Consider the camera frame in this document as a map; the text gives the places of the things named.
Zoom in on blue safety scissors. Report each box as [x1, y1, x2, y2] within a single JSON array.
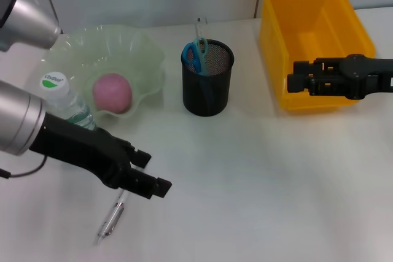
[[182, 37, 215, 104]]

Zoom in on yellow plastic storage bin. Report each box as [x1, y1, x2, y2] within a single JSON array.
[[259, 0, 376, 113]]

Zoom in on clear water bottle green label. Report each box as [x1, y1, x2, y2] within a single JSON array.
[[39, 71, 99, 133]]

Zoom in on transparent plastic ruler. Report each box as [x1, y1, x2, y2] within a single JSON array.
[[193, 15, 209, 74]]

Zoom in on grey pen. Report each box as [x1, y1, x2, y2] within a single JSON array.
[[93, 163, 146, 246]]

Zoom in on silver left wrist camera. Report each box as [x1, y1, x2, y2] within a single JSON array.
[[0, 0, 63, 53]]

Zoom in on pink peach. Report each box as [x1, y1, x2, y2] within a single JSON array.
[[93, 73, 134, 114]]

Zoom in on black mesh pen cup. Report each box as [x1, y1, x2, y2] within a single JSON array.
[[180, 39, 235, 118]]

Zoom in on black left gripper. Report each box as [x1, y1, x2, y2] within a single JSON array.
[[29, 111, 173, 201]]

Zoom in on left gripper cable with plug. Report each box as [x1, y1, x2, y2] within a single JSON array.
[[0, 153, 49, 180]]

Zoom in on pale green wavy fruit plate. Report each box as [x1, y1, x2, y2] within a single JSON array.
[[39, 23, 167, 123]]

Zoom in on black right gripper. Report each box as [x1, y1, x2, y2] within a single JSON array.
[[286, 53, 393, 101]]

